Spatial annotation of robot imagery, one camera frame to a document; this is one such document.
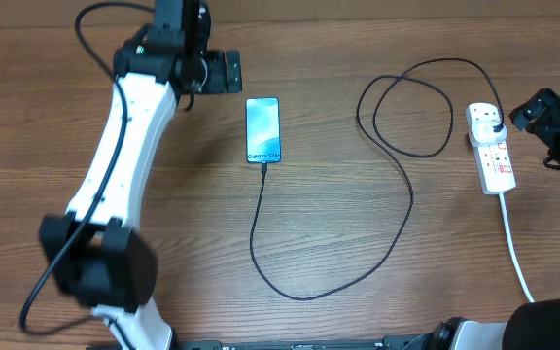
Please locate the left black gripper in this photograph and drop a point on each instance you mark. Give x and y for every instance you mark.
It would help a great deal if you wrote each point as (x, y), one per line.
(218, 83)

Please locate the blue screen smartphone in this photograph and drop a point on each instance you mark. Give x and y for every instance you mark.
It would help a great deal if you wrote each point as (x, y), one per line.
(263, 136)

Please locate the white power strip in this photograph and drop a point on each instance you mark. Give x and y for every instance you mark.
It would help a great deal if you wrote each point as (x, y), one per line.
(493, 162)

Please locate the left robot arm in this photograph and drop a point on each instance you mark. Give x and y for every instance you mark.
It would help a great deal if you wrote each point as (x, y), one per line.
(94, 250)

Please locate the white charger plug adapter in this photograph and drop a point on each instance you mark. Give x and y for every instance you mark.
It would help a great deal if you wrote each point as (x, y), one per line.
(484, 133)

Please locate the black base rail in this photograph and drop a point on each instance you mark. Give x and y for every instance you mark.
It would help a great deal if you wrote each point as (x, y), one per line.
(299, 344)

